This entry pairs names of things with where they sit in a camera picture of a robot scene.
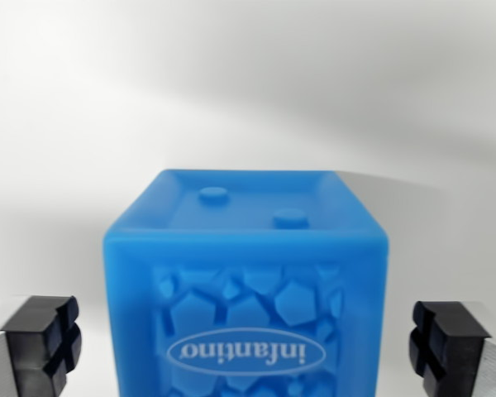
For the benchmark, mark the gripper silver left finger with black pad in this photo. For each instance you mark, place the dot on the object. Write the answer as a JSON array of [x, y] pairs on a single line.
[[29, 343]]

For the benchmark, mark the blue rubber infantino cube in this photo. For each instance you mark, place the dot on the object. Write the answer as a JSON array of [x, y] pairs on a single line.
[[248, 256]]

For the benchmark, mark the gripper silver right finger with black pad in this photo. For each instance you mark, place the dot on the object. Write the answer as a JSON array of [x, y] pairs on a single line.
[[459, 347]]

